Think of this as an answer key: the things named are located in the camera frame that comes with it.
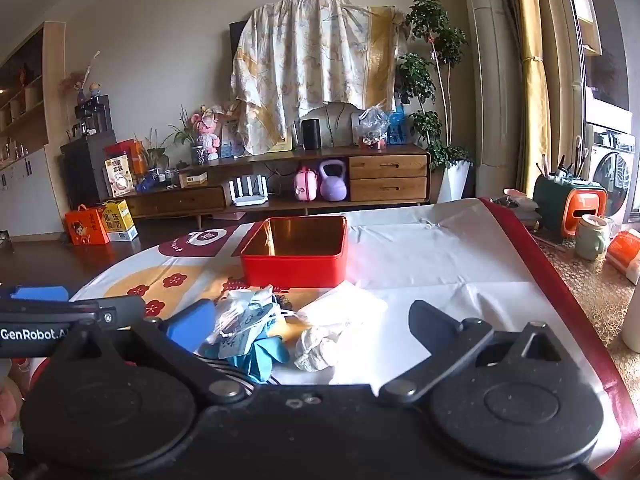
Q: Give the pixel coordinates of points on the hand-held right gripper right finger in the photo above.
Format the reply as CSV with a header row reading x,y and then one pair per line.
x,y
430,327

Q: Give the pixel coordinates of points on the black white striped cloth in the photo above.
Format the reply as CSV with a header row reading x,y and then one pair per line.
x,y
222,364

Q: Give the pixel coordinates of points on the orange packet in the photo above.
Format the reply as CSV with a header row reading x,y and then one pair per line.
x,y
625,255

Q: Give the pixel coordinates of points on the cream standing air conditioner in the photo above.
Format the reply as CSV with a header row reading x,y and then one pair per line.
x,y
492,85

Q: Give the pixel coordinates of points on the purple kettlebell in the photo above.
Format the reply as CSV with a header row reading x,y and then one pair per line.
x,y
333,185

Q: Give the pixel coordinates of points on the pink bowl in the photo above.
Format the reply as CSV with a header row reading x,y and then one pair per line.
x,y
517,196

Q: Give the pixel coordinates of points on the small figurine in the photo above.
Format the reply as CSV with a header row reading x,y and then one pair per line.
x,y
95,90

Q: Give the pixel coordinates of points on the beige small box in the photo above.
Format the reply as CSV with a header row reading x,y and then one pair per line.
x,y
193,180

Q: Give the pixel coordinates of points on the potted tree white planter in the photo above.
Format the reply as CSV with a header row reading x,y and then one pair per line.
x,y
430,60

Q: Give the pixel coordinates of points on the wooden wall shelf unit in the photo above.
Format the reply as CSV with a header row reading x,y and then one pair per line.
x,y
30,110

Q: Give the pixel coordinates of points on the white router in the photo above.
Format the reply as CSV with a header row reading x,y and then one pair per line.
x,y
249,200

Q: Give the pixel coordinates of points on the small potted plant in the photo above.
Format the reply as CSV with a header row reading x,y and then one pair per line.
x,y
155,152

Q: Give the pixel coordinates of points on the wooden television cabinet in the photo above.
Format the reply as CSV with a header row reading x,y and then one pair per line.
x,y
387,175

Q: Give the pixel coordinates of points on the potted plant patterned pot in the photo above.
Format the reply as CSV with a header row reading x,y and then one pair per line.
x,y
196,152

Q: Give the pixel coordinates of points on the green mug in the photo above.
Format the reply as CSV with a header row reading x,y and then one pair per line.
x,y
590,240

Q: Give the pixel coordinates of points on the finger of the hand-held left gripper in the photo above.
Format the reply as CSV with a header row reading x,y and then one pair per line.
x,y
37,293
100,309

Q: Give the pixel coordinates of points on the pink plush doll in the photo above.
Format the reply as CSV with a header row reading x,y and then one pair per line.
x,y
207,132

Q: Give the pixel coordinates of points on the white blue printed face mask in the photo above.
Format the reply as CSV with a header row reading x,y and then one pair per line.
x,y
245,317

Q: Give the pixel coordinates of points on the white washing machine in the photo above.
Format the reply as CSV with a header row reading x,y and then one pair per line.
x,y
612,170

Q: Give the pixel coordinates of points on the red orange box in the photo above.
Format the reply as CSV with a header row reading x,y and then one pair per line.
x,y
135,152

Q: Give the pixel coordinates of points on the pink flat box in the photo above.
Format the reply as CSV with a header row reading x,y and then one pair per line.
x,y
227,215

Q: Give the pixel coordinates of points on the yellow white cereal box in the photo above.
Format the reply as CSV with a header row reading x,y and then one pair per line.
x,y
119,177

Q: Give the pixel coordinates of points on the clear plastic bag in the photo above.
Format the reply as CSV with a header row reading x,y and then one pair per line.
x,y
372,125

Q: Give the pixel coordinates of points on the black coffee machine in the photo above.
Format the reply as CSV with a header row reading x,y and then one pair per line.
x,y
95,115

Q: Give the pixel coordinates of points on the pink toy suitcase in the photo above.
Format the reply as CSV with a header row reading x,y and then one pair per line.
x,y
306,186

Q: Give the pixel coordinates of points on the black cabinet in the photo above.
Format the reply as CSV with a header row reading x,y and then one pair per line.
x,y
85,170

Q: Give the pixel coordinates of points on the floral bed sheet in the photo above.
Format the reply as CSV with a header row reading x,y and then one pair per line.
x,y
310,60

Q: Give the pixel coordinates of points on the dried flower bunch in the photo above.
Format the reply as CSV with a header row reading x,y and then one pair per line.
x,y
77,80

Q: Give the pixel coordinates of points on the green orange storage holder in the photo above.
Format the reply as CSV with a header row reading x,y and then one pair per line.
x,y
550,205

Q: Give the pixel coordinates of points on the black television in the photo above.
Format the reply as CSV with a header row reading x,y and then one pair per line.
x,y
237,40

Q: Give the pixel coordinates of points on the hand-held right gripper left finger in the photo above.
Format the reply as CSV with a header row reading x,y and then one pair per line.
x,y
192,325

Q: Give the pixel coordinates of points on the gold patterned table cover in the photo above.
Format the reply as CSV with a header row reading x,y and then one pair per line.
x,y
590,300

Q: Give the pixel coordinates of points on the red tin box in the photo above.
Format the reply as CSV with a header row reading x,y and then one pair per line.
x,y
292,270

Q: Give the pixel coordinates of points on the blue rubber glove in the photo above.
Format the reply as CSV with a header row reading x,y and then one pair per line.
x,y
260,360

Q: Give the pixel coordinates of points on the person's left hand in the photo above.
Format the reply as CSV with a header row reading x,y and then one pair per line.
x,y
6,405

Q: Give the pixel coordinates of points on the yellow carry carton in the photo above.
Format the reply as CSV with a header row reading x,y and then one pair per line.
x,y
120,220

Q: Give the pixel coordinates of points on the bunch of brushes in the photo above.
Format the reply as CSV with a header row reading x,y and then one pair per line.
x,y
560,165

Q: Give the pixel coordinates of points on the yellow curtain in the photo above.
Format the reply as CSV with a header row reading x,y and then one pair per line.
x,y
532,85

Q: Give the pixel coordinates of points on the black cylinder speaker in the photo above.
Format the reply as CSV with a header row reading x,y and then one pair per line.
x,y
311,135

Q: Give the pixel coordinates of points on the picture card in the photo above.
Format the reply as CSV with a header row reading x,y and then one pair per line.
x,y
230,140

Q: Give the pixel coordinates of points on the white bottle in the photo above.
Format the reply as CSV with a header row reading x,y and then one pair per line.
x,y
632,320

